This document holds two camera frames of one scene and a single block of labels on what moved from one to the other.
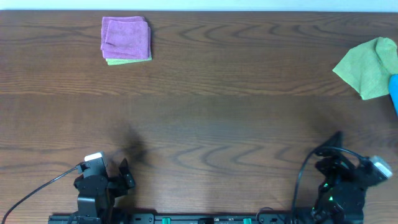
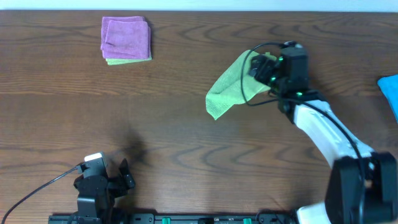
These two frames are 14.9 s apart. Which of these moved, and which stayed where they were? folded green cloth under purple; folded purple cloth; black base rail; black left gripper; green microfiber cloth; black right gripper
Moved: black right gripper; green microfiber cloth
Stayed: black base rail; black left gripper; folded green cloth under purple; folded purple cloth
